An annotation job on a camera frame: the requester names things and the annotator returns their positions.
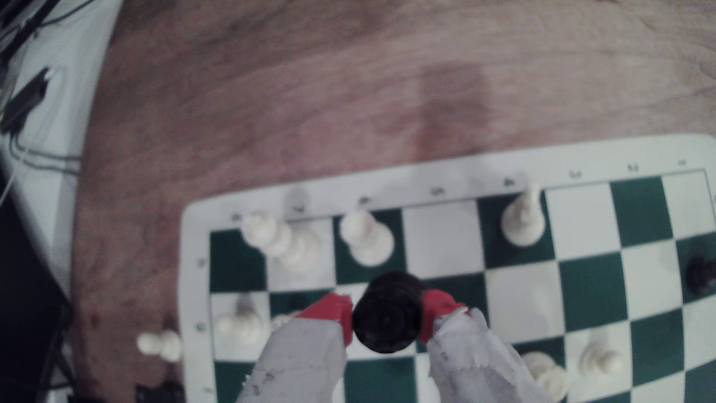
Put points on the tall black chess piece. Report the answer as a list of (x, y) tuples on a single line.
[(388, 313)]

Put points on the white chess king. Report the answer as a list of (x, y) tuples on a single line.
[(277, 242)]

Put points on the white chess bishop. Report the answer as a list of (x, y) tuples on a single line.
[(523, 221)]

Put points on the green white chess mat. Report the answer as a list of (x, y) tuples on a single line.
[(520, 302)]

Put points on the black chess rook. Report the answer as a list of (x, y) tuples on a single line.
[(702, 274)]

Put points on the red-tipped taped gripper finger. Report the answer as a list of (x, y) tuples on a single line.
[(305, 364), (475, 364)]

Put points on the white chess rook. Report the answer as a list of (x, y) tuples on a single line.
[(545, 376), (366, 238)]

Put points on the black plug device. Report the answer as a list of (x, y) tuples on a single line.
[(25, 103)]

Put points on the white chess pawn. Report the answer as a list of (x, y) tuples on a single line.
[(601, 359), (240, 326), (160, 345)]

